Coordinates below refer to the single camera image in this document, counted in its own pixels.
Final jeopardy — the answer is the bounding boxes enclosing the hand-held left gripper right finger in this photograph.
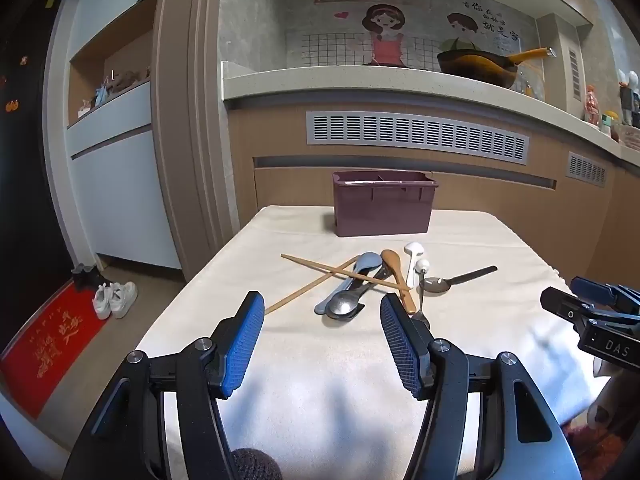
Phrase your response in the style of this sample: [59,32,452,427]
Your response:
[380,292,583,480]

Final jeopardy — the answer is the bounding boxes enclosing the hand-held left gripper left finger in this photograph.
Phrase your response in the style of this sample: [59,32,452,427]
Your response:
[62,290,266,480]

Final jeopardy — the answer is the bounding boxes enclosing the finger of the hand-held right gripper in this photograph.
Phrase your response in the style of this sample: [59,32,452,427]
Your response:
[540,287,640,334]
[570,276,640,314]

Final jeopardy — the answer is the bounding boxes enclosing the black handle metal spoon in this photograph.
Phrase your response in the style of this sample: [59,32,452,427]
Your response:
[419,265,499,296]

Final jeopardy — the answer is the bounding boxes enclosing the wooden chopstick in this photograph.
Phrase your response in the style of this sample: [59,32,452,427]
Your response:
[264,257,359,315]
[281,253,409,293]

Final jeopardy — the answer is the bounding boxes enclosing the plain metal spoon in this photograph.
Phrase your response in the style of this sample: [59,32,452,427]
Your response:
[326,267,388,317]

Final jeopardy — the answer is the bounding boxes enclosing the wooden spoon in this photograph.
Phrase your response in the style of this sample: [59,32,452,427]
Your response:
[381,249,417,315]

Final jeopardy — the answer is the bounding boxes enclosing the blue-grey plastic spoon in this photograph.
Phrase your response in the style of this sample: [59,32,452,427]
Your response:
[314,252,383,315]

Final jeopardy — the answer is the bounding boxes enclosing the purple plastic utensil box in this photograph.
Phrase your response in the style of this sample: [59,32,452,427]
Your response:
[331,170,439,238]

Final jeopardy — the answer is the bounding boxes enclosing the black shovel-shaped spoon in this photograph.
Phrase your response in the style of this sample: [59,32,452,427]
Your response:
[330,266,392,321]

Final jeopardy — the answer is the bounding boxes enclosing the white tablecloth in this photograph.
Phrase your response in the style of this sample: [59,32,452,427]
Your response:
[135,205,613,480]

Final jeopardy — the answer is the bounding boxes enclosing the small grey vent grille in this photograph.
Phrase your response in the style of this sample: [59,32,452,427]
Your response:
[566,151,608,188]

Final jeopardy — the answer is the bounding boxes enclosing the white sneaker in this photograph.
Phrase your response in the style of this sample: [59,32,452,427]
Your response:
[93,284,114,321]
[107,281,139,319]

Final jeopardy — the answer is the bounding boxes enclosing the beige kitchen counter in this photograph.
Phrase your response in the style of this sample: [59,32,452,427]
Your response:
[222,60,640,311]

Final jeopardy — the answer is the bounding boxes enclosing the pair of black shoes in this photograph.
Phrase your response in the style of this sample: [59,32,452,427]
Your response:
[71,262,114,291]

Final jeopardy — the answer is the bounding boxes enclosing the red patterned bottle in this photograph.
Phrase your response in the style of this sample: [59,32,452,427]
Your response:
[584,85,601,126]

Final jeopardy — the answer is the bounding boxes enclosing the white-headed figurine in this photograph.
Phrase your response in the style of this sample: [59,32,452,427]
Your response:
[617,69,640,128]

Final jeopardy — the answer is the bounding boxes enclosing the white cabinet with shelf niche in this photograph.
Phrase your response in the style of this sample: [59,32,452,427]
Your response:
[65,0,183,271]

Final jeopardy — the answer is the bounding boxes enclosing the red doormat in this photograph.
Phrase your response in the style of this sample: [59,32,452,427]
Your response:
[0,280,111,421]

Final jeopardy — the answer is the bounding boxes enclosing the long grey vent grille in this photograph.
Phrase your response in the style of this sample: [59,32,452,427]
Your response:
[306,111,530,166]

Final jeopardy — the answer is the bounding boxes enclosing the black door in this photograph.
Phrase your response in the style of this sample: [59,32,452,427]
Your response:
[0,0,76,351]

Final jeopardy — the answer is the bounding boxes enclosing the narrow upright wall vent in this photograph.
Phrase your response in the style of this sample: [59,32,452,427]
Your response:
[567,47,582,101]

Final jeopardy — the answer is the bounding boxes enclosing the dark wok with orange handle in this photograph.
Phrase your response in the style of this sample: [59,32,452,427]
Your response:
[436,46,557,90]

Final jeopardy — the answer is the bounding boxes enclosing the cartoon wall sticker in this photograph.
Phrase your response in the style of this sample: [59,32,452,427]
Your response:
[287,0,541,68]

